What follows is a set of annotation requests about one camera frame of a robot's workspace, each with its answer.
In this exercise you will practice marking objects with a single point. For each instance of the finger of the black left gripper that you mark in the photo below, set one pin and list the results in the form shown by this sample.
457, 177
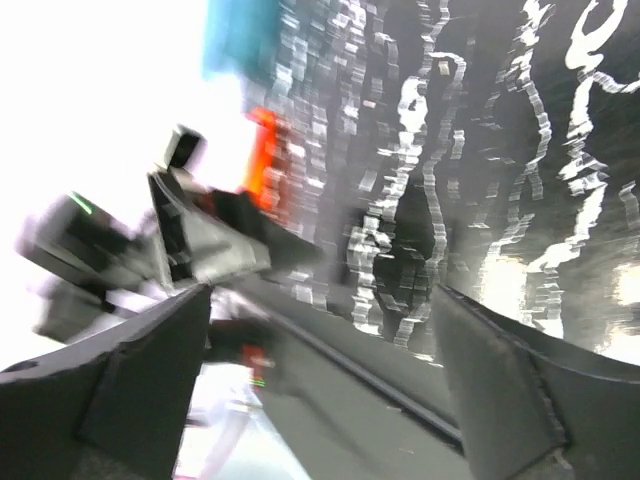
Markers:
287, 250

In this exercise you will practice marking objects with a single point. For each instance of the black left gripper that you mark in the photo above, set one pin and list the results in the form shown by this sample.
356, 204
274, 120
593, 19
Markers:
177, 245

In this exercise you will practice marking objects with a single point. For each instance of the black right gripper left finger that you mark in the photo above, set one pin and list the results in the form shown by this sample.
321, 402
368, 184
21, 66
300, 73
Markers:
110, 406

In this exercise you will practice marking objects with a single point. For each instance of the teal plastic bin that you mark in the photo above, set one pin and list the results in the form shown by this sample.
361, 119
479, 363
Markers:
241, 37

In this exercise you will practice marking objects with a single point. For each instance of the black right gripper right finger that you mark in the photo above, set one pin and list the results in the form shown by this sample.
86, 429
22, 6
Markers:
532, 406

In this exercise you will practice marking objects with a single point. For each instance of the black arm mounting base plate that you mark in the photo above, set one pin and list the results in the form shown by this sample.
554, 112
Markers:
348, 405

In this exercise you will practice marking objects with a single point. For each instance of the folded orange t shirt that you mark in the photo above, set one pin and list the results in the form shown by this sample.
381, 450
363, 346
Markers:
269, 165

